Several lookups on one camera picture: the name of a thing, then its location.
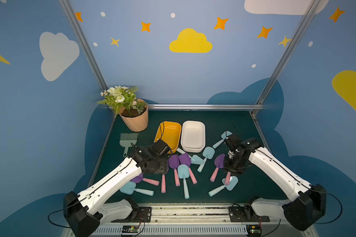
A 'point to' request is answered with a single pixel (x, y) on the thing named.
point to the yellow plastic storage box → (170, 132)
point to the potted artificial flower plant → (134, 112)
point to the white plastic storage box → (193, 136)
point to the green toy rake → (127, 139)
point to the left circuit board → (130, 228)
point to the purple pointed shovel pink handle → (140, 178)
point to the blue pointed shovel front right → (233, 181)
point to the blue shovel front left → (128, 187)
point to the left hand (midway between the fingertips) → (160, 166)
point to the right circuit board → (253, 230)
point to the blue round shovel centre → (183, 171)
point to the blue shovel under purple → (195, 159)
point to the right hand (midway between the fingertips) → (227, 170)
